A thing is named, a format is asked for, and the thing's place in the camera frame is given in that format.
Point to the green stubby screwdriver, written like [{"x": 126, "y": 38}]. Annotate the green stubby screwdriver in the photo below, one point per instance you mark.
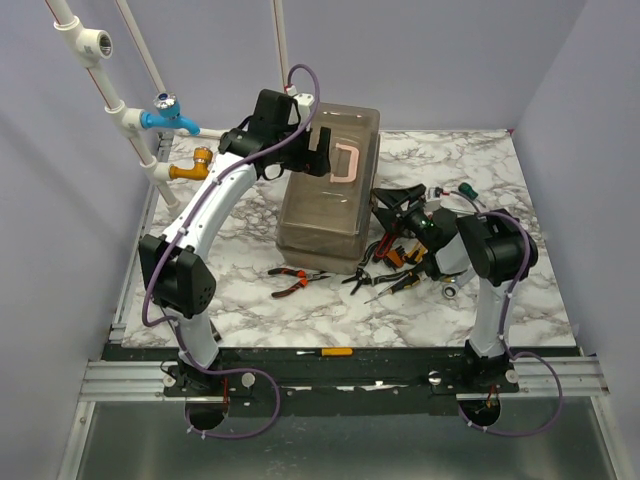
[{"x": 470, "y": 193}]

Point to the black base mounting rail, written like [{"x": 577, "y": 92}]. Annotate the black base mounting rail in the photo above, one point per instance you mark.
[{"x": 265, "y": 382}]

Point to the black yellow large screwdriver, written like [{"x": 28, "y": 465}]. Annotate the black yellow large screwdriver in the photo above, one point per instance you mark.
[{"x": 413, "y": 275}]

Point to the white pvc pipe frame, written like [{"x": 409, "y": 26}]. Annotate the white pvc pipe frame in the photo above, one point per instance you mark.
[{"x": 215, "y": 56}]

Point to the red black utility knife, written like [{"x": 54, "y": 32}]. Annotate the red black utility knife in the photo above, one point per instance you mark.
[{"x": 384, "y": 246}]

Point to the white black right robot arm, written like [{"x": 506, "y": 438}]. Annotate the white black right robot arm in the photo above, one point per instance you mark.
[{"x": 492, "y": 244}]

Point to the black yellow small screwdriver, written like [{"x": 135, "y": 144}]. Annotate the black yellow small screwdriver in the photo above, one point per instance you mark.
[{"x": 390, "y": 290}]

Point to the beige toolbox with clear lid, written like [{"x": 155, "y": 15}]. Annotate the beige toolbox with clear lid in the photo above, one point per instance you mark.
[{"x": 324, "y": 221}]

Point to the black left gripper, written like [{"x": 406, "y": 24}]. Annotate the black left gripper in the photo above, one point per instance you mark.
[{"x": 314, "y": 163}]

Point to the steel ratchet wrench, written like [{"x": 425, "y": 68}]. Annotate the steel ratchet wrench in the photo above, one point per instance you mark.
[{"x": 452, "y": 285}]

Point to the orange water tap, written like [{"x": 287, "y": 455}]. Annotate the orange water tap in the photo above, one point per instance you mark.
[{"x": 202, "y": 158}]

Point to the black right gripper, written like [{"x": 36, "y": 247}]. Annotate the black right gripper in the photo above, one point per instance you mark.
[{"x": 392, "y": 221}]

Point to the orange handled screwdriver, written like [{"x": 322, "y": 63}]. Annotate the orange handled screwdriver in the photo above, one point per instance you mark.
[{"x": 327, "y": 352}]

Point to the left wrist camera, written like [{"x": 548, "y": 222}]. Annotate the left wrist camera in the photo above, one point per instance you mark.
[{"x": 304, "y": 103}]

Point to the blue water tap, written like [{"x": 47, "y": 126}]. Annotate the blue water tap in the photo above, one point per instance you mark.
[{"x": 168, "y": 115}]

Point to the black wire stripper pliers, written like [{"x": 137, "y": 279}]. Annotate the black wire stripper pliers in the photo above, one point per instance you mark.
[{"x": 363, "y": 278}]

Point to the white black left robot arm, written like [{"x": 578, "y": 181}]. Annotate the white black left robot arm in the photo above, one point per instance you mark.
[{"x": 173, "y": 264}]

